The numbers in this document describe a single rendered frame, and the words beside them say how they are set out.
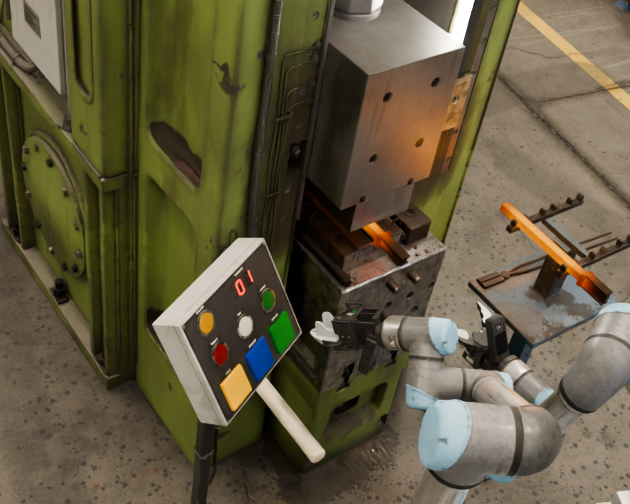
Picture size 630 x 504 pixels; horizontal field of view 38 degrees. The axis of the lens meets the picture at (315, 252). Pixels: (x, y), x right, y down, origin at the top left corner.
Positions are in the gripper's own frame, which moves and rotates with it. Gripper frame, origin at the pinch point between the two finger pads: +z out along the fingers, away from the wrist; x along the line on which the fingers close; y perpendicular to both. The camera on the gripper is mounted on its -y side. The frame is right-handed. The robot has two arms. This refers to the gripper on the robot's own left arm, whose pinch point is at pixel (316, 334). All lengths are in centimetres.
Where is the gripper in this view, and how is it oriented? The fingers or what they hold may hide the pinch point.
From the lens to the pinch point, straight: 211.4
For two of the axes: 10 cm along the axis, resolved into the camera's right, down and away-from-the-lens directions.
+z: -8.2, -0.1, 5.8
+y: -3.1, -8.3, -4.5
